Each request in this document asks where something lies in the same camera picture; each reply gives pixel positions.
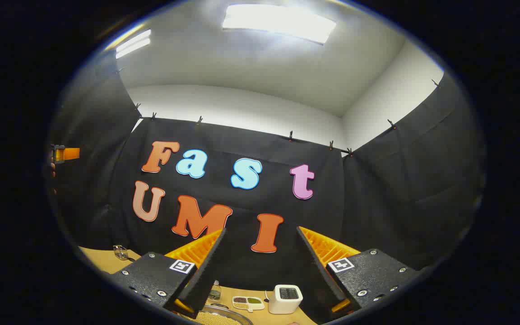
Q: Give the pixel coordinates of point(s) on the large ceiling light panel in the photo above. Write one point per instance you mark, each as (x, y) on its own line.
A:
(278, 22)

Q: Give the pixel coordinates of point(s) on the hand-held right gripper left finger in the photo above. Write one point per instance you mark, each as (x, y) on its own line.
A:
(203, 275)

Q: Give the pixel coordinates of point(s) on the white divided dish with beans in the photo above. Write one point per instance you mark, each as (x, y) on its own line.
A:
(247, 303)

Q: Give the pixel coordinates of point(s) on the row of black cloth clips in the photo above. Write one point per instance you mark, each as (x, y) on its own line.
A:
(290, 135)

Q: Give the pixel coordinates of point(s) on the steel pot with soybeans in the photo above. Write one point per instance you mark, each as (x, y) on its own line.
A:
(217, 318)

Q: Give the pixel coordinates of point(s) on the black backdrop cloth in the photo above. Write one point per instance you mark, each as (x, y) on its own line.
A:
(400, 194)

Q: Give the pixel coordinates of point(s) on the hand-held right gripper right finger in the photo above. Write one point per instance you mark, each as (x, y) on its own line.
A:
(316, 271)

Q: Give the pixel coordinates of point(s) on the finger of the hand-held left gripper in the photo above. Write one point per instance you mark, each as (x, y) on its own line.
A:
(68, 154)

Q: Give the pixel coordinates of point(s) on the small ceiling light panel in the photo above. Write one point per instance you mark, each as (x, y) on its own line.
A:
(132, 44)

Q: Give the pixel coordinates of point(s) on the clear bottle with green label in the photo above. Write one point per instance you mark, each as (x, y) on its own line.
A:
(215, 292)

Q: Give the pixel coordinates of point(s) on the white toaster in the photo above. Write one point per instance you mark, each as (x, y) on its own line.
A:
(285, 300)

